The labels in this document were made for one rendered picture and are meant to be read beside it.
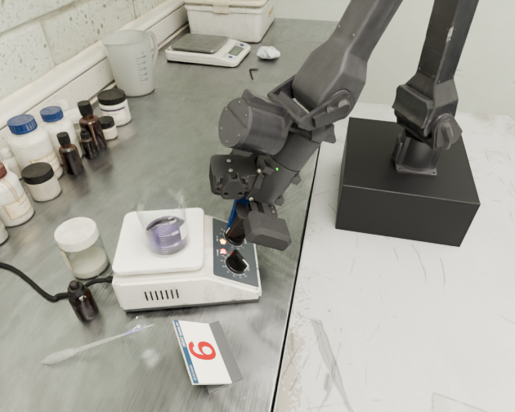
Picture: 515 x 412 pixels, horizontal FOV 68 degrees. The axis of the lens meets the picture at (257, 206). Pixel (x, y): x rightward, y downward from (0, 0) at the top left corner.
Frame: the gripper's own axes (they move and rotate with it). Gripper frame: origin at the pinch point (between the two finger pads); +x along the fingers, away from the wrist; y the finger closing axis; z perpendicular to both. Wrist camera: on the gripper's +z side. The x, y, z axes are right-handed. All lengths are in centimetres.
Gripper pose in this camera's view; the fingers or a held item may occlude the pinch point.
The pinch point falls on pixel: (240, 218)
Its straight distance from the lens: 57.6
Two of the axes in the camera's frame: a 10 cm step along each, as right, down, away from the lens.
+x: -5.0, 6.9, 5.2
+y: 1.8, 6.7, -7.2
